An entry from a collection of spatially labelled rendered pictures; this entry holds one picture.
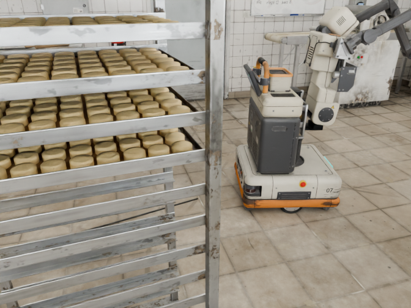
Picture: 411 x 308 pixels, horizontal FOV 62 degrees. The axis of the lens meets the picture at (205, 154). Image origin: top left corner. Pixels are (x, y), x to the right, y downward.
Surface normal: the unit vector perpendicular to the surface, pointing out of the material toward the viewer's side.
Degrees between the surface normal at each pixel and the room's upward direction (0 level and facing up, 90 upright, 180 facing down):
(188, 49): 90
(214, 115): 90
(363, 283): 0
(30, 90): 90
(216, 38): 90
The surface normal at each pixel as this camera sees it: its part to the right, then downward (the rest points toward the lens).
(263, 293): 0.00, -0.91
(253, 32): 0.27, 0.40
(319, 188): 0.04, 0.42
